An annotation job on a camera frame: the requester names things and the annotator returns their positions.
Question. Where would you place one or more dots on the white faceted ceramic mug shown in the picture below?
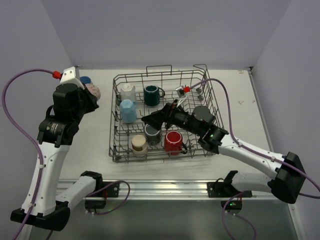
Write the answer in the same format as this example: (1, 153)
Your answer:
(128, 92)

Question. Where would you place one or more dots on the left black controller box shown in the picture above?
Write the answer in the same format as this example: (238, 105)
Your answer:
(94, 205)

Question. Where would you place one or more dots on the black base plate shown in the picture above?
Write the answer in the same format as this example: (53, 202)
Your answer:
(220, 188)
(106, 189)

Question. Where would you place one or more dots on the blue plastic tumbler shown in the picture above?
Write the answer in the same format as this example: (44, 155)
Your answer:
(85, 80)

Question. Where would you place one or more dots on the red mug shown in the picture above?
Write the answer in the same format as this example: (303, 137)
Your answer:
(173, 143)

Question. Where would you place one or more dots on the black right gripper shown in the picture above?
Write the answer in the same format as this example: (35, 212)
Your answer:
(168, 116)

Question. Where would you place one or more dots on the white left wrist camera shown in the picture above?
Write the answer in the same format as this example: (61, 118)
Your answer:
(71, 76)

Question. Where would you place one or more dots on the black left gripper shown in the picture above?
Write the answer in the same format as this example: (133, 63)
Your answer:
(88, 99)

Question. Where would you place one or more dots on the pink ghost pattern mug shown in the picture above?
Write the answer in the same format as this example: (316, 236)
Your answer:
(94, 90)

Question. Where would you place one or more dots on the aluminium mounting rail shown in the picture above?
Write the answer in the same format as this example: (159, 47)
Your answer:
(155, 190)

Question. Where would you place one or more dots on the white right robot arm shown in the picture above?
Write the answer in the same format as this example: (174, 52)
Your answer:
(281, 175)

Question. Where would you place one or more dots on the dark green mug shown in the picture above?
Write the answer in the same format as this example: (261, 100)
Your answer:
(152, 95)

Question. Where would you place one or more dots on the right black controller box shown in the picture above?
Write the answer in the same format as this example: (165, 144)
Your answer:
(234, 206)

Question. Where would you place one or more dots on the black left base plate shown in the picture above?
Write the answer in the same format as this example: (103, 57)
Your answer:
(106, 189)

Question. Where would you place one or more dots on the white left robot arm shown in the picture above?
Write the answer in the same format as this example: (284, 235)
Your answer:
(43, 208)

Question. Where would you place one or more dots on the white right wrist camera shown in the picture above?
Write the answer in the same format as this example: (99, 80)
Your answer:
(182, 92)

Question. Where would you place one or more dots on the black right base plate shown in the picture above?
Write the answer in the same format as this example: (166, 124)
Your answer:
(220, 188)

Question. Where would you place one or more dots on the dark grey mug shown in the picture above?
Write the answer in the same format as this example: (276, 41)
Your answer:
(153, 136)

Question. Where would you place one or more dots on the light blue faceted mug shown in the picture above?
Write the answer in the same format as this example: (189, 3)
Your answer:
(128, 111)

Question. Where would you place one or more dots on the grey wire dish rack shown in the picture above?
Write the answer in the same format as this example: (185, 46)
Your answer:
(189, 107)

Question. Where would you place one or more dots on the black controller box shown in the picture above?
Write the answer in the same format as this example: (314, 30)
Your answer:
(94, 205)
(234, 206)

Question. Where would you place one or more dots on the cream and brown mug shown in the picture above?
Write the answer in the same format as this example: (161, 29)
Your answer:
(139, 145)

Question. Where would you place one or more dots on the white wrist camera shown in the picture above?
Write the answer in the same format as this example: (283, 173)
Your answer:
(182, 92)
(71, 76)

